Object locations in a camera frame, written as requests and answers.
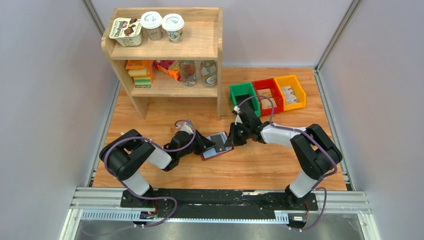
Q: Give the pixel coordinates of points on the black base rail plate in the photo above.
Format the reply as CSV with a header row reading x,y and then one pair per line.
x,y
221,204

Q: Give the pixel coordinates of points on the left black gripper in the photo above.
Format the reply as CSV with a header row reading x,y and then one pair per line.
x,y
203,143

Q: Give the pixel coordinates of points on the right clear glass bottle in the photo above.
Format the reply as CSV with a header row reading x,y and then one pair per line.
x,y
208,70

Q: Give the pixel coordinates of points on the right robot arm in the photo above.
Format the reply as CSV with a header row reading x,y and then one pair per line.
x,y
316,153

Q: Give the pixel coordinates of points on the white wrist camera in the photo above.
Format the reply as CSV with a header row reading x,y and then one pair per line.
x,y
236,111
184,126

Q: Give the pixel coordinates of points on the Chobani yogurt tub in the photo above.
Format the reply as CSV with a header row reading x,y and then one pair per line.
x,y
127,31

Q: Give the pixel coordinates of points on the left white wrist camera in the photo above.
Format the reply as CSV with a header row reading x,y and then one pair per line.
x,y
184,126

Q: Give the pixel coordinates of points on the green plastic bin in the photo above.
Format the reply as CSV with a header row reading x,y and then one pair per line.
x,y
240,92

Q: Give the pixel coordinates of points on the cardboard pieces in red bin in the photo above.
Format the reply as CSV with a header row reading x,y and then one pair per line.
x,y
266,97

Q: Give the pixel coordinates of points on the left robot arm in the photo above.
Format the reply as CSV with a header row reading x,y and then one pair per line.
x,y
124,156

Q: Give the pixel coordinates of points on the white packet in yellow bin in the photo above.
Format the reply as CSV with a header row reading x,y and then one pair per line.
x,y
289,95

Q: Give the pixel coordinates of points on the red leather card holder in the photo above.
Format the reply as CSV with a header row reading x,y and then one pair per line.
x,y
210,153

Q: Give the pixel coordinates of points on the left white-lidded paper cup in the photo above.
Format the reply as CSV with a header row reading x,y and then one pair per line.
x,y
152,22

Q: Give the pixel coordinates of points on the orange snack box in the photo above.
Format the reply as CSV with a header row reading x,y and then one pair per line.
x,y
169,67

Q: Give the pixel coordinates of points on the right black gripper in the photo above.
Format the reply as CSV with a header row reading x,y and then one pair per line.
x,y
232,140

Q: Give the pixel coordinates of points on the yellow plastic bin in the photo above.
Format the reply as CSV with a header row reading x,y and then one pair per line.
x,y
292,81

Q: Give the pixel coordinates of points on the white-lidded paper cup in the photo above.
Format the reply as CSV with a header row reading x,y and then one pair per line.
x,y
152,22
173,24

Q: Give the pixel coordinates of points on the right white-lidded paper cup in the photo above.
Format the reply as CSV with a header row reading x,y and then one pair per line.
x,y
173,24

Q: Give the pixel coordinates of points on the left clear glass bottle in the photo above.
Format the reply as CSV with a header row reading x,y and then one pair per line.
x,y
188,72

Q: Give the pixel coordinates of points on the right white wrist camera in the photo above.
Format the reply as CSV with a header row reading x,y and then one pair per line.
x,y
236,111

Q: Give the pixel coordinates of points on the clear glass bottle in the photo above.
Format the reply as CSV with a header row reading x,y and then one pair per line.
x,y
208,70
188,72

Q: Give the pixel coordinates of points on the wooden two-tier shelf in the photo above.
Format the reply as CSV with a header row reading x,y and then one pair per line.
x,y
202,40

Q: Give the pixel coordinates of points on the red plastic bin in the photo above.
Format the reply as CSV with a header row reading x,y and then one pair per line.
x,y
270,83

